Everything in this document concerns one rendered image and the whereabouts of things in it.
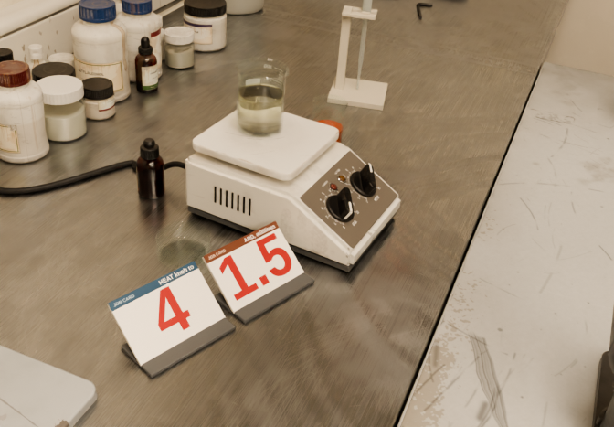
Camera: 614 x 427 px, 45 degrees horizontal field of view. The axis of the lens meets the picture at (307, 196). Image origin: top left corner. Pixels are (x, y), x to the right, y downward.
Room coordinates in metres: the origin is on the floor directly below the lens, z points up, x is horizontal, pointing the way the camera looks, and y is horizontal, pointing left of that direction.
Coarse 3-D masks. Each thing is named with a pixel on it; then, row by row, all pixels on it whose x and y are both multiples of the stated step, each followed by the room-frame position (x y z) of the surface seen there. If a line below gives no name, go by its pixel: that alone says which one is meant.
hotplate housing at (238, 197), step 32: (192, 160) 0.67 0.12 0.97; (320, 160) 0.69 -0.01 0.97; (192, 192) 0.66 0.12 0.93; (224, 192) 0.65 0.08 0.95; (256, 192) 0.63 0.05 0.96; (288, 192) 0.62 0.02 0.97; (224, 224) 0.65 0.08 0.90; (256, 224) 0.63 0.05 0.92; (288, 224) 0.61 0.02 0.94; (320, 224) 0.60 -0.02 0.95; (384, 224) 0.66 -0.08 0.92; (320, 256) 0.60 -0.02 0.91; (352, 256) 0.59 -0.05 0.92
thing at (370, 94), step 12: (348, 12) 1.00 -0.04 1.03; (360, 12) 1.01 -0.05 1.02; (372, 12) 1.01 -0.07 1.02; (348, 24) 1.01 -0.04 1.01; (348, 36) 1.01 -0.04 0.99; (336, 84) 1.01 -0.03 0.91; (348, 84) 1.03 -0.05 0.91; (360, 84) 1.03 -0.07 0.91; (372, 84) 1.03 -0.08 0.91; (384, 84) 1.04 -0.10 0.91; (348, 96) 0.98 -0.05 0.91; (360, 96) 0.99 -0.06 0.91; (372, 96) 0.99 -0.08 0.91; (384, 96) 0.99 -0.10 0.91; (372, 108) 0.97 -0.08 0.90
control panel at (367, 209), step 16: (352, 160) 0.71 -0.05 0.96; (336, 176) 0.67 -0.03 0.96; (320, 192) 0.64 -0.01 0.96; (336, 192) 0.65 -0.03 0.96; (352, 192) 0.66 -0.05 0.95; (384, 192) 0.69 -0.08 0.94; (320, 208) 0.62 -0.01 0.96; (368, 208) 0.65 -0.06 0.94; (384, 208) 0.66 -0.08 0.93; (336, 224) 0.61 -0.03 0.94; (352, 224) 0.62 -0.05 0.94; (368, 224) 0.63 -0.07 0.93; (352, 240) 0.60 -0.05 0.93
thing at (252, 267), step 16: (256, 240) 0.58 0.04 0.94; (272, 240) 0.59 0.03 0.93; (224, 256) 0.55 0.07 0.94; (240, 256) 0.56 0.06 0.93; (256, 256) 0.57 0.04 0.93; (272, 256) 0.58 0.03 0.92; (288, 256) 0.58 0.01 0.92; (224, 272) 0.54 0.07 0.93; (240, 272) 0.55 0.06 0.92; (256, 272) 0.55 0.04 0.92; (272, 272) 0.56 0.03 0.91; (288, 272) 0.57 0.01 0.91; (224, 288) 0.53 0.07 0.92; (240, 288) 0.53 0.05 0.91; (256, 288) 0.54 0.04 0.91
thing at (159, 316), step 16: (192, 272) 0.53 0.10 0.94; (160, 288) 0.50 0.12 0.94; (176, 288) 0.51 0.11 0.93; (192, 288) 0.51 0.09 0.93; (128, 304) 0.48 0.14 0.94; (144, 304) 0.48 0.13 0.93; (160, 304) 0.49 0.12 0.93; (176, 304) 0.49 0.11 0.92; (192, 304) 0.50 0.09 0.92; (208, 304) 0.51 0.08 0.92; (128, 320) 0.46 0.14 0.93; (144, 320) 0.47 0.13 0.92; (160, 320) 0.48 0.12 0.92; (176, 320) 0.48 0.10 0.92; (192, 320) 0.49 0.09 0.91; (144, 336) 0.46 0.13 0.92; (160, 336) 0.47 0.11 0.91; (144, 352) 0.45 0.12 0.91
